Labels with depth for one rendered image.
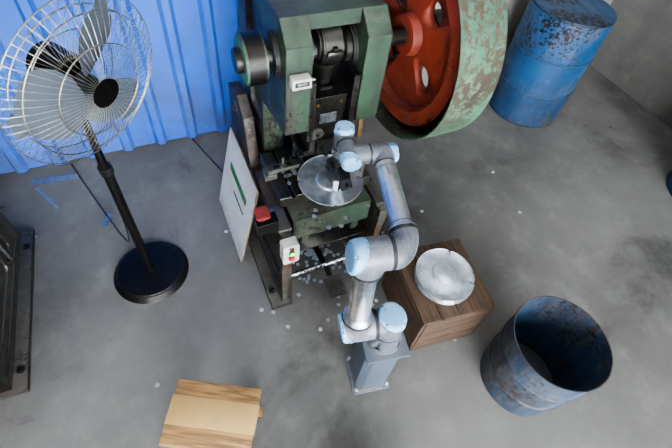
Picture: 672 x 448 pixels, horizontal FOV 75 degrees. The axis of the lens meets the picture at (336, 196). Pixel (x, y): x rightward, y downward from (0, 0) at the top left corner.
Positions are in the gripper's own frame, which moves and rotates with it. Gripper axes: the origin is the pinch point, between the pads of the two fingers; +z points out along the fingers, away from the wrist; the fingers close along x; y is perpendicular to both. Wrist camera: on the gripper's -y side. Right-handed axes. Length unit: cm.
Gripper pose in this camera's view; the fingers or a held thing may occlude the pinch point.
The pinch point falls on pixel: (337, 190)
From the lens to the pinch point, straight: 187.7
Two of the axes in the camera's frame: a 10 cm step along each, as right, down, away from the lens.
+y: -3.9, -7.3, 5.6
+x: -9.1, 2.5, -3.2
